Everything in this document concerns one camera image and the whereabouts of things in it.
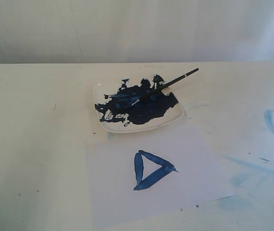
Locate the white square paint plate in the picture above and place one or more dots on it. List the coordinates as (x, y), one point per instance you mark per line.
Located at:
(110, 98)

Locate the black paintbrush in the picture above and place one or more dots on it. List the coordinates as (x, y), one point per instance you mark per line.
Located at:
(149, 94)

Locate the white paper sheet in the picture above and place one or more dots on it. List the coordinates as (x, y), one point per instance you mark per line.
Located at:
(197, 176)

